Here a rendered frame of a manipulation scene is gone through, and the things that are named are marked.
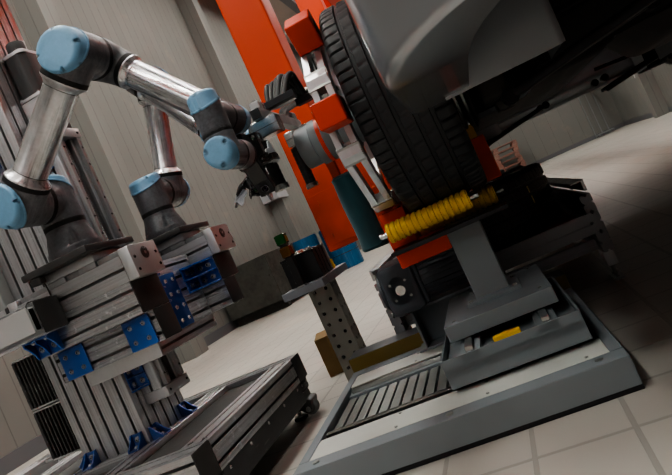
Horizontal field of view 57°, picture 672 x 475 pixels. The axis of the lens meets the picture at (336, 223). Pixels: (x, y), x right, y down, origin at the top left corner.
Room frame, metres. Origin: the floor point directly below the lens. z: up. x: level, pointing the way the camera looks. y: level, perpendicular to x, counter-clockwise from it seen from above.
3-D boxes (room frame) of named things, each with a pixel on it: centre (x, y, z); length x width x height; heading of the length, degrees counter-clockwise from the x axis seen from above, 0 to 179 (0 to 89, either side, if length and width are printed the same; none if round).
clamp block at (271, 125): (1.72, 0.07, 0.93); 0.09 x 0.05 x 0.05; 77
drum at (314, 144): (1.86, -0.10, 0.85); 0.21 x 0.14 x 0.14; 77
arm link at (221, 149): (1.44, 0.17, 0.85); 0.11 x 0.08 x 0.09; 167
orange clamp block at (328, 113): (1.53, -0.10, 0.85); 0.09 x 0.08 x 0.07; 167
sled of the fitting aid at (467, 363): (1.76, -0.32, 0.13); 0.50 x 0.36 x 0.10; 167
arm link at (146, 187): (2.21, 0.57, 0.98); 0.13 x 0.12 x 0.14; 164
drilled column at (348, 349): (2.50, 0.16, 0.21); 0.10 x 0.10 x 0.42; 77
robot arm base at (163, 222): (2.20, 0.57, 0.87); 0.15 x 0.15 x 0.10
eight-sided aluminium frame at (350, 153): (1.84, -0.17, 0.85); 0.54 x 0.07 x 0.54; 167
